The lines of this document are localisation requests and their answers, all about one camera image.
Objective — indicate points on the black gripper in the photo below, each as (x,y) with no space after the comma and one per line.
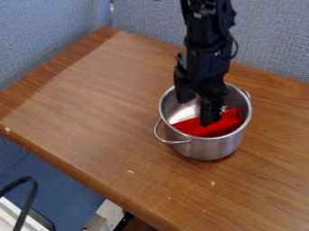
(199,71)

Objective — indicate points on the red rectangular block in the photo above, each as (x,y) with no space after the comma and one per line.
(229,123)

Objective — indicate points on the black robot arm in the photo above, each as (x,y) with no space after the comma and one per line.
(209,18)

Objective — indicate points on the stainless steel pot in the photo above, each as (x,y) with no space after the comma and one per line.
(201,148)

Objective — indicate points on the white table leg base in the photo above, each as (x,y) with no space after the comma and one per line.
(106,218)

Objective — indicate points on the white furniture piece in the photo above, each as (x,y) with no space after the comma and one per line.
(9,212)

